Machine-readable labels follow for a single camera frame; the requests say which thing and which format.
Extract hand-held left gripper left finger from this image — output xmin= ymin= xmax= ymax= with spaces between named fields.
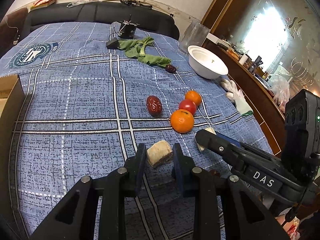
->
xmin=29 ymin=143 xmax=148 ymax=240

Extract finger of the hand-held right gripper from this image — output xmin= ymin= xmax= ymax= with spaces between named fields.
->
xmin=195 ymin=129 xmax=248 ymax=174
xmin=216 ymin=132 xmax=282 ymax=162

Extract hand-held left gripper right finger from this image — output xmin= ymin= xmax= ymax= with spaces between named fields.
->
xmin=171 ymin=143 xmax=292 ymax=240

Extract beige sugarcane piece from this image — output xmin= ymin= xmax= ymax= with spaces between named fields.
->
xmin=195 ymin=127 xmax=217 ymax=153
xmin=146 ymin=140 xmax=173 ymax=168

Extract large orange mandarin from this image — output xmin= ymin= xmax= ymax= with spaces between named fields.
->
xmin=170 ymin=109 xmax=195 ymax=133

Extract red tomato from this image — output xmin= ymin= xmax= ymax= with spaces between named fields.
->
xmin=178 ymin=99 xmax=197 ymax=115

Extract small orange mandarin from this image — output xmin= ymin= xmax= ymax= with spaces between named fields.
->
xmin=185 ymin=90 xmax=202 ymax=106

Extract large red date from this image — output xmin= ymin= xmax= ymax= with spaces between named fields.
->
xmin=146 ymin=95 xmax=163 ymax=117

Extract brown cardboard tray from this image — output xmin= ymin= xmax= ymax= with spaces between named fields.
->
xmin=0 ymin=74 xmax=26 ymax=205

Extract white work glove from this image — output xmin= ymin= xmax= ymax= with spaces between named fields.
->
xmin=220 ymin=78 xmax=254 ymax=117

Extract clear plastic bag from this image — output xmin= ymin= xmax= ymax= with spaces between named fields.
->
xmin=269 ymin=74 xmax=290 ymax=108
xmin=67 ymin=0 xmax=100 ymax=7

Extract white bowl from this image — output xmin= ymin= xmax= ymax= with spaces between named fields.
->
xmin=187 ymin=45 xmax=229 ymax=80

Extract green vegetable leaves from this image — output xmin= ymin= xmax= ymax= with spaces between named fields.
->
xmin=119 ymin=36 xmax=172 ymax=68

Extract clear glass jar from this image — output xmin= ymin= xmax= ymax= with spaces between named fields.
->
xmin=180 ymin=21 xmax=211 ymax=54

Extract small black device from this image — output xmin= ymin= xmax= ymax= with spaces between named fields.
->
xmin=106 ymin=38 xmax=121 ymax=50

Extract black box device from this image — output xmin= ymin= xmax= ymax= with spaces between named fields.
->
xmin=118 ymin=21 xmax=138 ymax=39

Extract wooden mirror cabinet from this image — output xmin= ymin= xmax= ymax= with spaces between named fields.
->
xmin=200 ymin=0 xmax=320 ymax=157

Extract black leather sofa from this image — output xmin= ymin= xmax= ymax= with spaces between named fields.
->
xmin=19 ymin=2 xmax=180 ymax=40

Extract red flat box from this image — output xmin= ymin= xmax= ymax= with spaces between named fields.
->
xmin=30 ymin=0 xmax=58 ymax=7

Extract white charger cable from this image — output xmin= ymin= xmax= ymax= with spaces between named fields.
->
xmin=5 ymin=17 xmax=21 ymax=44

